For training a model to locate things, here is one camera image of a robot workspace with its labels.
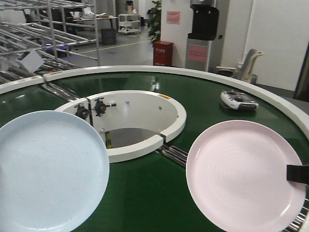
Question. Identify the steel conveyor rollers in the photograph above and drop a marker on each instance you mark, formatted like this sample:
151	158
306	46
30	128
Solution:
149	194

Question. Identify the black water dispenser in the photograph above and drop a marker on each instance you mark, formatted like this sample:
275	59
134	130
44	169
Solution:
204	30

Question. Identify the white grey remote controller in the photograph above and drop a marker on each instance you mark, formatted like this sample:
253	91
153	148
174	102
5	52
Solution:
238	101

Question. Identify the white shelf cart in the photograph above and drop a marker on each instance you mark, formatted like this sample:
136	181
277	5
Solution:
129	23

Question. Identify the pink wall notice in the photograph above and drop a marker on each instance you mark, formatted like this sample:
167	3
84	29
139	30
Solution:
173	17

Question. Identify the left black bearing mount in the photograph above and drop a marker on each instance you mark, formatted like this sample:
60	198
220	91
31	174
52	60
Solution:
82	110

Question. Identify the pink round plate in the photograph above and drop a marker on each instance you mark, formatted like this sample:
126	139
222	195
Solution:
236	175

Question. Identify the light blue round plate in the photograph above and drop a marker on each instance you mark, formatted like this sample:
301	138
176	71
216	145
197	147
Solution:
54	170

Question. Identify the grey office chair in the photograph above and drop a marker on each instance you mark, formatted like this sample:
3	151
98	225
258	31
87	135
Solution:
245	71

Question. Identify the black crate on floor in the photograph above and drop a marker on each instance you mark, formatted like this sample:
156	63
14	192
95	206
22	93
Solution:
108	36

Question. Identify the green potted plant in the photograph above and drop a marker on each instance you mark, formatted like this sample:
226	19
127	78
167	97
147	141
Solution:
155	21

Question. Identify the black bearing mount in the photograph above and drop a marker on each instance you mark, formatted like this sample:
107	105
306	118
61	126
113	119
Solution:
100	106
82	110

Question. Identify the white box on rack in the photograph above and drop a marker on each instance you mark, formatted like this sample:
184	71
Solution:
30	60

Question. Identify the seated person in black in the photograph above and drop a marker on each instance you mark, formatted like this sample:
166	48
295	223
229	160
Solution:
67	15

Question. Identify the metal roller rack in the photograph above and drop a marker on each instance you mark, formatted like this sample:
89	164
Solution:
43	32

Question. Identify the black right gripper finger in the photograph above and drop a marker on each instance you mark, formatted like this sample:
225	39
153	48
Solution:
298	173

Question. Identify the red fire extinguisher box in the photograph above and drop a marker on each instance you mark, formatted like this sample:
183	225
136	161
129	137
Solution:
163	53

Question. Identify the right black bearing mount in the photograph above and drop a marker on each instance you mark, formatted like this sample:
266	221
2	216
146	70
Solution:
100	106

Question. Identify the white outer conveyor rim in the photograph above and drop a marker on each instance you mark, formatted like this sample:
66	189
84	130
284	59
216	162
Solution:
300	118

